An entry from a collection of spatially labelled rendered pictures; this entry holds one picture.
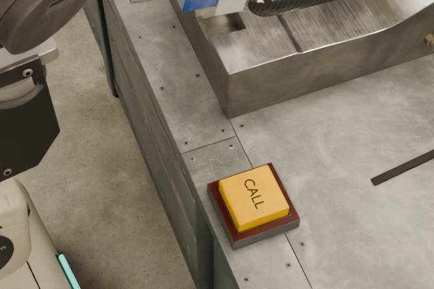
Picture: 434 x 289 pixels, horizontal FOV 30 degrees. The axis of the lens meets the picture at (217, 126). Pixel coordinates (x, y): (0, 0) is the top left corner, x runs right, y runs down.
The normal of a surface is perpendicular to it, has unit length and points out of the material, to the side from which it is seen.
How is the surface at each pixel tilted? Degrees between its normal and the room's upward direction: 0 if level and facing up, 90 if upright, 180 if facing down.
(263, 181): 0
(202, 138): 0
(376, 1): 15
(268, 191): 0
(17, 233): 90
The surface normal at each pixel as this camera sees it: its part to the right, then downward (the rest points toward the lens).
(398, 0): -0.36, -0.40
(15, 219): 0.49, 0.72
